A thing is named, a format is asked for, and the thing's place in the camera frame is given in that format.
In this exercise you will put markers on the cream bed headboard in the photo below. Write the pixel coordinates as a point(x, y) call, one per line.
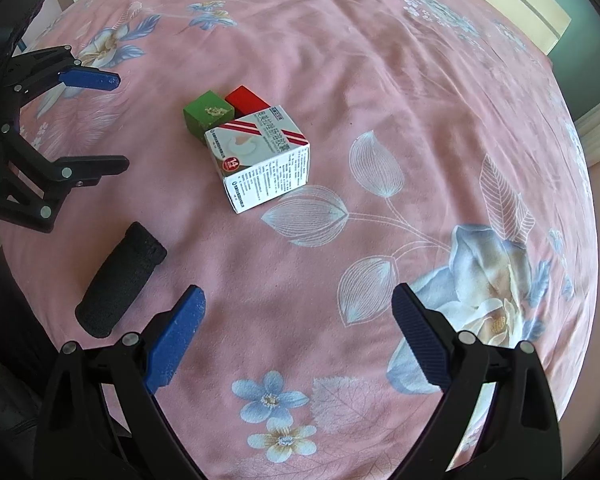
point(525, 0)

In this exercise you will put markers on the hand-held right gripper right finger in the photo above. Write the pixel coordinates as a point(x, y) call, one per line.
point(420, 340)

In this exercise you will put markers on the red block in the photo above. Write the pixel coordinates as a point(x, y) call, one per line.
point(247, 100)

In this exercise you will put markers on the black foam tube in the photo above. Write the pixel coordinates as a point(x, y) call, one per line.
point(120, 280)

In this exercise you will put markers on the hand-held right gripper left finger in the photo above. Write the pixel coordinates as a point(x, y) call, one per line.
point(177, 340)

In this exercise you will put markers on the white medicine box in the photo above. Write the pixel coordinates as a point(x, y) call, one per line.
point(257, 160)

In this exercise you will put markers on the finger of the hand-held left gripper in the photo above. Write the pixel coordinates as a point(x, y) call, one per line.
point(90, 80)
point(95, 165)

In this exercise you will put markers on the green block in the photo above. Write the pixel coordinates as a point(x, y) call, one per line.
point(207, 112)

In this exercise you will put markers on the pink floral blanket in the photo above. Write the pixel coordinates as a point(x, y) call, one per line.
point(355, 160)

